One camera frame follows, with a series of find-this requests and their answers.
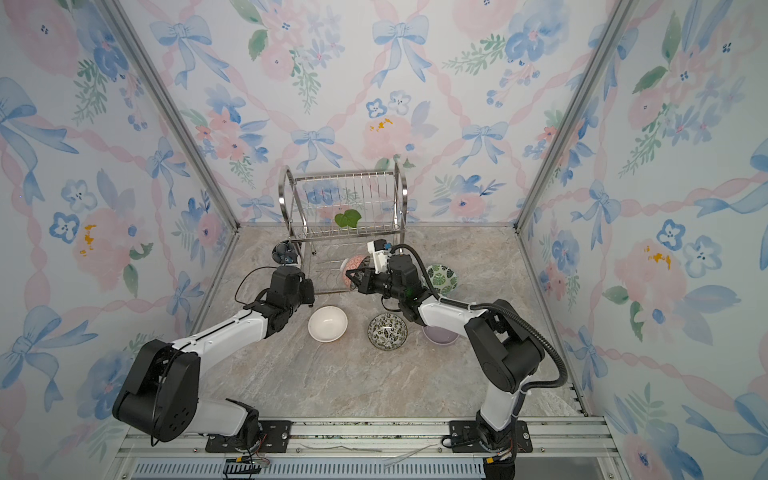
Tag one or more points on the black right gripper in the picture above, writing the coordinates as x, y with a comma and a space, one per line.
366, 287

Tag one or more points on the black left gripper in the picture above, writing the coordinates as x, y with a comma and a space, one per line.
307, 285

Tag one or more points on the orange bowl white inside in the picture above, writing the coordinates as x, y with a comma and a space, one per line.
327, 324

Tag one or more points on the steel wire dish rack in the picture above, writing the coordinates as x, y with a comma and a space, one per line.
332, 217

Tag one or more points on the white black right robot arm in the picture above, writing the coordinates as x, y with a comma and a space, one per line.
507, 348

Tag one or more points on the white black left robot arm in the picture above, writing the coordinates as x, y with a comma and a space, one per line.
161, 393

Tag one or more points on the green leaf rack ornament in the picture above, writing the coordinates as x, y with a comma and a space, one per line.
348, 219

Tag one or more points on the dark blue petal bowl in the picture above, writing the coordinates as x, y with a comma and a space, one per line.
286, 253

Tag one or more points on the green leaf pattern bowl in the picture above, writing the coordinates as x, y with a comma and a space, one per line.
442, 278

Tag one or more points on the lavender bowl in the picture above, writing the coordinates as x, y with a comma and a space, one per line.
440, 336

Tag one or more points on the aluminium corner post left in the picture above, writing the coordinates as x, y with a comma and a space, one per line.
128, 38

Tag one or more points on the aluminium corner post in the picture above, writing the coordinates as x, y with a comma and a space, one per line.
610, 36
128, 38

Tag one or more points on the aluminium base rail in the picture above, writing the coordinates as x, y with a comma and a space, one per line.
379, 448

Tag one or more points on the aluminium corner post right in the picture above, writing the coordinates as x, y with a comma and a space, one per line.
610, 36

